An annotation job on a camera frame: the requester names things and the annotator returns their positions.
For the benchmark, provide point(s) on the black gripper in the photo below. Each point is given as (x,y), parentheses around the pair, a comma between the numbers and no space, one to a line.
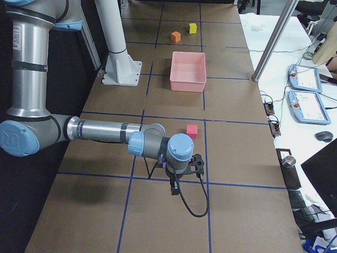
(175,178)

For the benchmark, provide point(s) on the red foam block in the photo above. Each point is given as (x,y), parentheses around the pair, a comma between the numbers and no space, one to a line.
(192,130)

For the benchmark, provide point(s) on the orange foam block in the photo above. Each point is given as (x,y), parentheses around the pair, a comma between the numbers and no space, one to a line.
(175,37)

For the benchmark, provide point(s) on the yellow foam block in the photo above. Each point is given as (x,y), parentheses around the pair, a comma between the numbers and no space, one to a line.
(192,28)

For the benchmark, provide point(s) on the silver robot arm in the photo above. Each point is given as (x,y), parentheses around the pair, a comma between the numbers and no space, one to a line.
(30,127)

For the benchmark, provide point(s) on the pink plastic bin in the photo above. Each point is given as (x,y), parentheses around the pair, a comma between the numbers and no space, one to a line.
(188,71)

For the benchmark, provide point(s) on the small electronics board lower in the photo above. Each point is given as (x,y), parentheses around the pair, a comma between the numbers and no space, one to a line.
(274,126)

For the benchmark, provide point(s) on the small electronics board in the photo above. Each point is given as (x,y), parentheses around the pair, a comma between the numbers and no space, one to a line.
(269,108)
(274,126)

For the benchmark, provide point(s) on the metal cylinder weight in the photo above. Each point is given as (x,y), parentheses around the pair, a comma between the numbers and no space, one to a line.
(288,162)

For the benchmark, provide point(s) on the small electronics board upper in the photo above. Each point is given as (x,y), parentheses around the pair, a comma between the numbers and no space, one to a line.
(269,108)

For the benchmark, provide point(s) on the black monitor corner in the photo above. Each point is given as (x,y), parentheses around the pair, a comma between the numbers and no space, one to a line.
(320,169)

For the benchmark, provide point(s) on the lower teach pendant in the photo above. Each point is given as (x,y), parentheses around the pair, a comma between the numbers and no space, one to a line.
(307,107)

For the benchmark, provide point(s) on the teach pendant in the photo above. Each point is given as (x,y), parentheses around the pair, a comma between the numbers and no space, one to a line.
(304,78)
(307,107)

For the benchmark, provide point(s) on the black computer mouse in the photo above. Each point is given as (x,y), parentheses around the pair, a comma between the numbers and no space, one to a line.
(324,136)

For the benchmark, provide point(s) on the upper teach pendant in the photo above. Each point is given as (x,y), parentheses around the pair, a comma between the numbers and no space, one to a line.
(304,78)

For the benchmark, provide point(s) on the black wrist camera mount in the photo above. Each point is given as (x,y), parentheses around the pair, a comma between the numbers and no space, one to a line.
(196,165)

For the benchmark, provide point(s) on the white pedestal column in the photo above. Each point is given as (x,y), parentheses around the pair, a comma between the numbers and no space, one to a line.
(120,68)

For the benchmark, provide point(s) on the aluminium frame post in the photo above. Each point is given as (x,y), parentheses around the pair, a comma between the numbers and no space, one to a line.
(275,36)

